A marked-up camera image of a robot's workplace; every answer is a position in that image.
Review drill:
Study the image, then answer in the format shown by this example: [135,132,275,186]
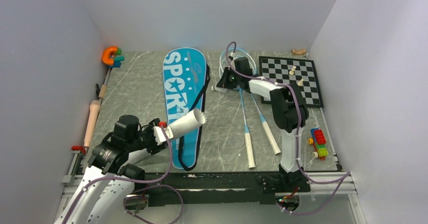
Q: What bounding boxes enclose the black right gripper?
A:
[217,67,242,89]

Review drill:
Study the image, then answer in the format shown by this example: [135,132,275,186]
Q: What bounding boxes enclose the white shuttlecock tube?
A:
[169,108,206,139]

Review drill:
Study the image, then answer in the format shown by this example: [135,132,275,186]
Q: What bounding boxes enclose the white shuttlecock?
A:
[211,86,227,93]

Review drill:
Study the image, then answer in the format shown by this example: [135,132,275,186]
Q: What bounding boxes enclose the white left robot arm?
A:
[55,115,165,223]

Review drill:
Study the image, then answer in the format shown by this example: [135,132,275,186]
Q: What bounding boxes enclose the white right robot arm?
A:
[217,57,308,191]

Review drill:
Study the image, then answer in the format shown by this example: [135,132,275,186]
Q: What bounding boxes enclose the blue badminton racket right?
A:
[219,48,281,155]

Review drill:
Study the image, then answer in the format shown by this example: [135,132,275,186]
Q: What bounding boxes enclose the blue racket bag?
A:
[163,47,210,171]

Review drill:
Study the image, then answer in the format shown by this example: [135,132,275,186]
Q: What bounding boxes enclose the black white chessboard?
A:
[258,56,324,108]

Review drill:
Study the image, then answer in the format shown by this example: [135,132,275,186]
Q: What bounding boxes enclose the cream chess pawn upper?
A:
[289,66,297,75]

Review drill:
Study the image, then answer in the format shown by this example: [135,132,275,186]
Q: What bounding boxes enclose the wooden arch block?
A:
[291,48,307,55]

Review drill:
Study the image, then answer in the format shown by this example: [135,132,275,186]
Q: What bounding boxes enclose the green blue toy blocks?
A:
[111,48,125,68]

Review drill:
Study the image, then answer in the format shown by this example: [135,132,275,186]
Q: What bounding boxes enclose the orange C-shaped toy block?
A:
[101,46,119,66]

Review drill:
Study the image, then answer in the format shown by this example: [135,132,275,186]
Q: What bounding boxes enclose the colourful brick toy car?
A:
[307,128,329,161]

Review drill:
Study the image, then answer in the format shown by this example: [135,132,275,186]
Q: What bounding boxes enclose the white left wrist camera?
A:
[153,122,174,145]

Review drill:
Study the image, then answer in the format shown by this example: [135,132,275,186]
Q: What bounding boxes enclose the clear tube lid ring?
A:
[229,134,246,149]

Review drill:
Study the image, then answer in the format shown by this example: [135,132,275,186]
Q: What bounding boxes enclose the black base frame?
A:
[134,170,310,207]

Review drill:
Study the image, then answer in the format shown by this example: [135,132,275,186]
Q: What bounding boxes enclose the beige handle tool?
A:
[83,100,101,149]

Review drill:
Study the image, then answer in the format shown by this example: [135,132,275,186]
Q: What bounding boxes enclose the red clamp on rail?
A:
[71,145,87,156]

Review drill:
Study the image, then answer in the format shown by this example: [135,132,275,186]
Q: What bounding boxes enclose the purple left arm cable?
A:
[62,124,185,224]

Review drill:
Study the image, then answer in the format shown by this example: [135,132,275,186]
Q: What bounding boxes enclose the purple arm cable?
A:
[226,41,352,216]
[62,124,185,224]

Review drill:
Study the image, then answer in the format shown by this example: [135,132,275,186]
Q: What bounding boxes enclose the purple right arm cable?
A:
[226,41,352,216]

